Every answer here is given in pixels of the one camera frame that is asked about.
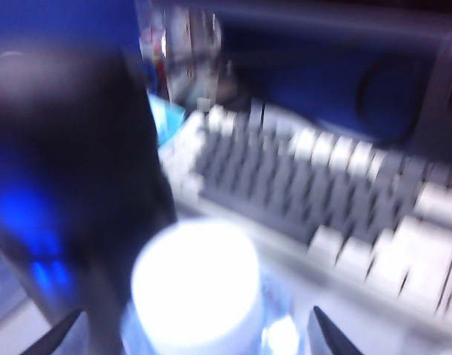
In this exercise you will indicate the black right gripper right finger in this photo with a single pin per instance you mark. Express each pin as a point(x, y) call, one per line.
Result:
point(329, 336)

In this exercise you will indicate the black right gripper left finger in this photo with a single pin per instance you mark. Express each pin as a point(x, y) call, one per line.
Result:
point(50, 338)

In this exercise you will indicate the clear mineral water bottle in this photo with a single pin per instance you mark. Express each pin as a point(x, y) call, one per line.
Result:
point(196, 281)

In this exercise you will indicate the black thermos flask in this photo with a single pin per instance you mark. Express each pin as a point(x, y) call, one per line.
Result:
point(81, 155)

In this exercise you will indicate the white and grey keyboard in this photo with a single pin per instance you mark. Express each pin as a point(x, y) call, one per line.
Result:
point(322, 192)

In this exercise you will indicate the teal plastic packet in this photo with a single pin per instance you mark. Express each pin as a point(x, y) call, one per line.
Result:
point(168, 118)

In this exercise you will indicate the grey monitor stand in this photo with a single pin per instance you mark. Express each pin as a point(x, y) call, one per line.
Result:
point(443, 111)

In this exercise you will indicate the blue office partition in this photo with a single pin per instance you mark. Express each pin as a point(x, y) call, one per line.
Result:
point(63, 22)

